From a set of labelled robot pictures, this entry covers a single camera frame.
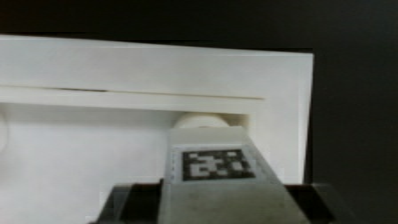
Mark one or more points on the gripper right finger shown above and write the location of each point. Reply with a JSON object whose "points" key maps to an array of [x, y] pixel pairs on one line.
{"points": [[322, 204]]}

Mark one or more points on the white square tabletop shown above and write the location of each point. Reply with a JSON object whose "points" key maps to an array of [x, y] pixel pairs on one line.
{"points": [[96, 96]]}

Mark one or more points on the white table leg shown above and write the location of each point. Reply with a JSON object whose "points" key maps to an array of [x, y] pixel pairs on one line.
{"points": [[221, 187]]}

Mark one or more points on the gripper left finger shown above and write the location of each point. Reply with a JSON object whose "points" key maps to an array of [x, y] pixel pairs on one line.
{"points": [[132, 205]]}

